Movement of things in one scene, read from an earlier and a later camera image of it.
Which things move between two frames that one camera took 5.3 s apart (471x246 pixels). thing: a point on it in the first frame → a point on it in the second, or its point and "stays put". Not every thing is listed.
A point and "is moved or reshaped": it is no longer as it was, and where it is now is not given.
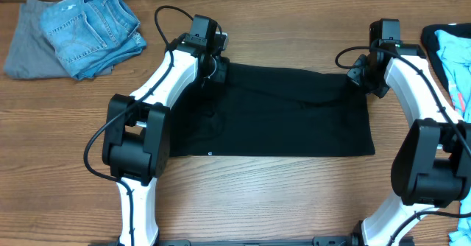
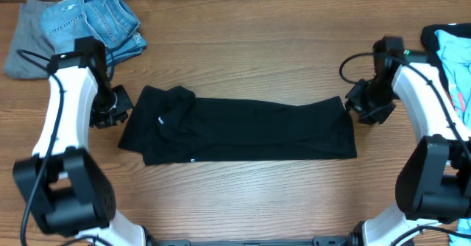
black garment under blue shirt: (431, 43) stays put
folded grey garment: (32, 54) stays put
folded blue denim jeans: (94, 32) stays put
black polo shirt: (266, 111) is moved or reshaped
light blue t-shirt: (455, 48) stays put
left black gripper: (220, 76) → (104, 121)
